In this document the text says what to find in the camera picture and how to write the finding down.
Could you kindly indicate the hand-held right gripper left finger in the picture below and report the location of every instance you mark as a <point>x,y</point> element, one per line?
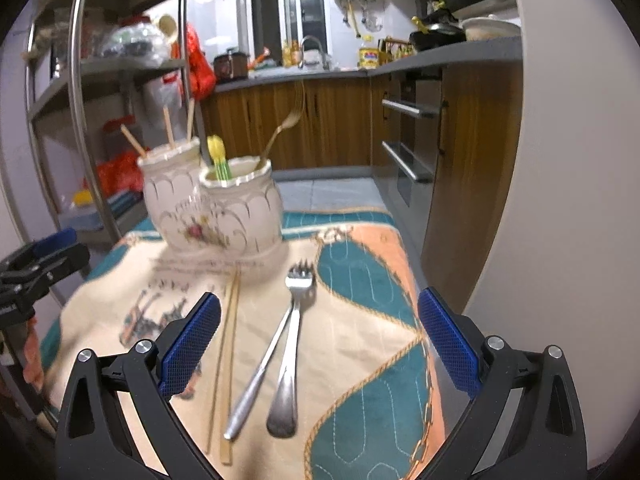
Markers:
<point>192,342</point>

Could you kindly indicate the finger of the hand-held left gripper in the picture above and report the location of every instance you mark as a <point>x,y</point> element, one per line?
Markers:
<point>62,266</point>
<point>55,241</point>

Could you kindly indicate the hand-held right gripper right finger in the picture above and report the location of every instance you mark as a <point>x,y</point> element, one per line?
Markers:
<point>447,342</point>

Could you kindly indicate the wooden chopstick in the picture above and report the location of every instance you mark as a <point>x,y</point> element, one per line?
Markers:
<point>190,120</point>
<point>132,141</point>
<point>231,385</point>
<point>168,127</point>
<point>222,360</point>

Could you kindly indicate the silver metal fork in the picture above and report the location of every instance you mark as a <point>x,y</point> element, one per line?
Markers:
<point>292,340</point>

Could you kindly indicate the white floral ceramic utensil holder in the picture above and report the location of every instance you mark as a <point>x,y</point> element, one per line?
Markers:
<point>240,210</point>

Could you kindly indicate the yellow plastic utensil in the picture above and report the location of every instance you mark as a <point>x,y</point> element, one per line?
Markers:
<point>223,165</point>
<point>214,144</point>

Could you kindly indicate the gold metal fork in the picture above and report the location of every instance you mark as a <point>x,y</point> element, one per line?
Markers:
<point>287,122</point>

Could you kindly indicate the person's left hand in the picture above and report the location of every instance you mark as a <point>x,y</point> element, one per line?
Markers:
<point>32,355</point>

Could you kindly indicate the yellow plastic object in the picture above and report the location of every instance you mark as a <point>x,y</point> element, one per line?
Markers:
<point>83,197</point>

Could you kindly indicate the orange plastic bag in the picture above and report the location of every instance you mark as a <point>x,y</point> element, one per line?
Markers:
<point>120,172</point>

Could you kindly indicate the printed horse table mat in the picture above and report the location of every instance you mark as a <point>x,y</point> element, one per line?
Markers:
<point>350,320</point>

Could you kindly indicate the red-lidded container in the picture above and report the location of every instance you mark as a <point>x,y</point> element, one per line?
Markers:
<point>117,137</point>

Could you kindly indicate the steel shelf rack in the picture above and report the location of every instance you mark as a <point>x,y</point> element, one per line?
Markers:
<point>75,85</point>

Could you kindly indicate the white plastic bag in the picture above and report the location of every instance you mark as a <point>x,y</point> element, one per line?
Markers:
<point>162,92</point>

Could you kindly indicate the built-in steel oven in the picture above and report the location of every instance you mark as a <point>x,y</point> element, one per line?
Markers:
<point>410,135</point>

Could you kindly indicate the clear plastic bag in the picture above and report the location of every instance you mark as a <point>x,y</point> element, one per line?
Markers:
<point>135,45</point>

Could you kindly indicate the hanging red-orange plastic bag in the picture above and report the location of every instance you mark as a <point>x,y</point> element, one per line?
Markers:
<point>200,65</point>

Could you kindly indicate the wooden base cabinets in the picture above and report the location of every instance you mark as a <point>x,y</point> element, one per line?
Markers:
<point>340,125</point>

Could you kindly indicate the dark red cooker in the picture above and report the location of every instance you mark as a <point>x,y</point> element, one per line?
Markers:
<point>230,66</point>

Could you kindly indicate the grey kitchen countertop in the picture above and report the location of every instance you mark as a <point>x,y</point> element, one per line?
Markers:
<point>450,57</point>

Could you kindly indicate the yellow cooking oil bottle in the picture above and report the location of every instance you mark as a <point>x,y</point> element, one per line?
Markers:
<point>368,57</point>

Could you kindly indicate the amber bottles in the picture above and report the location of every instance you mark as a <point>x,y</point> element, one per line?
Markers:
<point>290,54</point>

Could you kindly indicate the black wok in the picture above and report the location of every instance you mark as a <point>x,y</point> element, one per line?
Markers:
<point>435,37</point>

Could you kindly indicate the chrome kitchen faucet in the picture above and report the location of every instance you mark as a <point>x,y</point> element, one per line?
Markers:
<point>312,52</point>

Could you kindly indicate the white clay pot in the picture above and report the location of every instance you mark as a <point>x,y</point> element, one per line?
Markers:
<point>490,27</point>

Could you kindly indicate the kitchen window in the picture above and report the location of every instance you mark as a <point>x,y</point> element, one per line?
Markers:
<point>287,10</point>

